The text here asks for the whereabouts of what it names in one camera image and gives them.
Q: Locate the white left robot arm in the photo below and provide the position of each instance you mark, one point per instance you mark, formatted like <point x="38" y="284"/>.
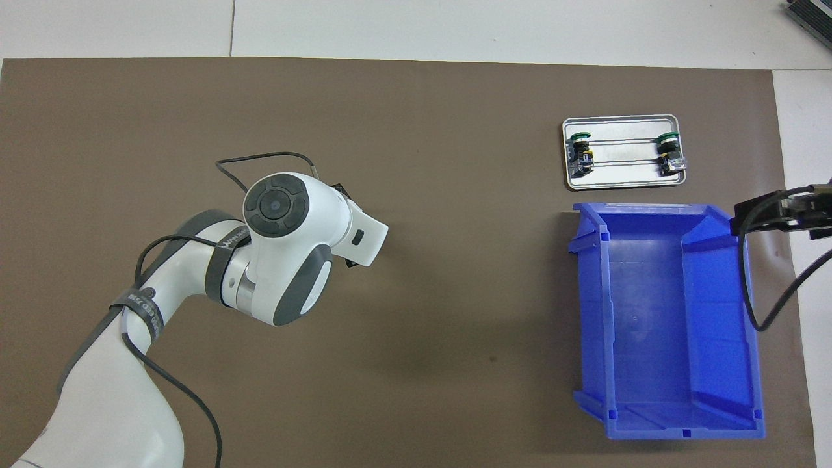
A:
<point x="286" y="260"/>

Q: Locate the brown table mat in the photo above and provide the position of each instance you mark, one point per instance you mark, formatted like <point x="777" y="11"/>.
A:
<point x="455" y="292"/>

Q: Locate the silver metal tray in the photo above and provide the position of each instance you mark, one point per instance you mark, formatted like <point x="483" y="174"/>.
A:
<point x="624" y="172"/>

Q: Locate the blue plastic storage bin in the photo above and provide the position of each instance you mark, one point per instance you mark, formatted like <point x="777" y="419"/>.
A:
<point x="643" y="325"/>

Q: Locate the grey ribbed device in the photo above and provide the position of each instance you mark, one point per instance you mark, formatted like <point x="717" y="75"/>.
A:
<point x="812" y="16"/>

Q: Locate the green push button switch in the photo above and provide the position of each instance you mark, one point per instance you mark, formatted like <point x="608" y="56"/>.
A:
<point x="582" y="159"/>
<point x="671" y="159"/>

